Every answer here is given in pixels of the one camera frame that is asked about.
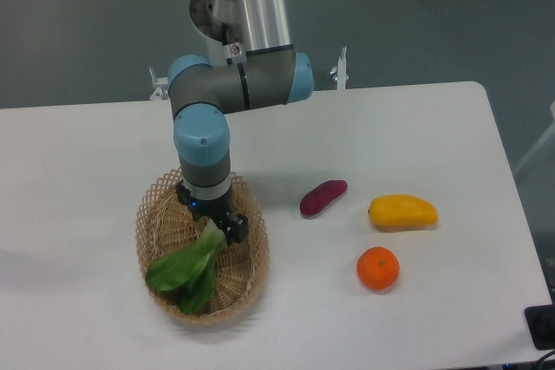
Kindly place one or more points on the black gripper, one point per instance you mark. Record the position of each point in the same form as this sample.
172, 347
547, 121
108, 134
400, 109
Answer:
219, 210

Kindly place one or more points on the green bok choy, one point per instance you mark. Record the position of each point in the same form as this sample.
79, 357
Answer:
191, 272

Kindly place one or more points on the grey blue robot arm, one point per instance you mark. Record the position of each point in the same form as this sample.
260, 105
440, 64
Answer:
270, 72

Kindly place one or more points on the woven wicker basket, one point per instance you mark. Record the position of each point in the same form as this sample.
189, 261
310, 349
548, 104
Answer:
163, 225

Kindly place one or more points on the purple sweet potato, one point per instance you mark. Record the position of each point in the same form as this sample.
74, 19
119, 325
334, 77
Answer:
318, 199

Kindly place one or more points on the orange tangerine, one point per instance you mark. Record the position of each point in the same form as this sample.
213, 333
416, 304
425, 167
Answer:
378, 268

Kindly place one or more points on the yellow mango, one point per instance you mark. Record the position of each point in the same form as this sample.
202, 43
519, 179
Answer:
402, 211

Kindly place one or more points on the black device at edge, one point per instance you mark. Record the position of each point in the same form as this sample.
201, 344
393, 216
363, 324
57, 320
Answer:
540, 323

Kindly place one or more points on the white metal base frame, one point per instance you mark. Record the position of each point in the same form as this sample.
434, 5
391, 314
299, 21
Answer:
338, 74

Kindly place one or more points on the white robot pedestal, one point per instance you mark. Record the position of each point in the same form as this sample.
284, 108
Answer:
217, 27

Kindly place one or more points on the white frame at right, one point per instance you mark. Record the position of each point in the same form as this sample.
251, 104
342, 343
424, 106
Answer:
534, 150

